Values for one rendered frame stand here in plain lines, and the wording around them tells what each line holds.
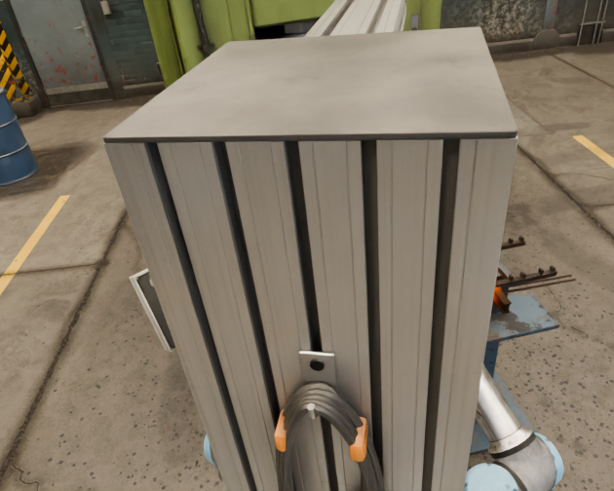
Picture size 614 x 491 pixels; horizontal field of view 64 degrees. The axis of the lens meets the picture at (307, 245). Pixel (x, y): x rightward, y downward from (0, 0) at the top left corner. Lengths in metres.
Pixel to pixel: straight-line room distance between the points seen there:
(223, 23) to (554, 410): 2.26
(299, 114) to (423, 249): 0.12
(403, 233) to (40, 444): 2.84
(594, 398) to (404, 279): 2.61
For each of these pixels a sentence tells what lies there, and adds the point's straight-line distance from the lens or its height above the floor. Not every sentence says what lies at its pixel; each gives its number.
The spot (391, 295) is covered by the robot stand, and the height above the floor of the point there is 1.91.
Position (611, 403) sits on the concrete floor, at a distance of 2.92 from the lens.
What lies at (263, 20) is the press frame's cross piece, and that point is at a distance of 1.72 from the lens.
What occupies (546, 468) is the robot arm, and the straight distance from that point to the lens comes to 1.35.
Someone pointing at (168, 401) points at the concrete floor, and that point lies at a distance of 2.91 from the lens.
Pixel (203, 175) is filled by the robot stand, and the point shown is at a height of 2.00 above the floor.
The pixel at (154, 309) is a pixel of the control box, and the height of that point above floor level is 1.09.
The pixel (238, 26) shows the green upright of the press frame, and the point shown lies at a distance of 1.72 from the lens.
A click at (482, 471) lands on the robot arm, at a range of 1.29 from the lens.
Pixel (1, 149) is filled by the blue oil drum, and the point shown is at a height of 0.37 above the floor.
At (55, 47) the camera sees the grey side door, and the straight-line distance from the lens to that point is 8.36.
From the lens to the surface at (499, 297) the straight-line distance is 1.83.
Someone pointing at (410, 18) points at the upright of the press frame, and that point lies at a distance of 1.87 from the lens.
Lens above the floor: 2.14
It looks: 35 degrees down
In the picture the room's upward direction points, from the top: 7 degrees counter-clockwise
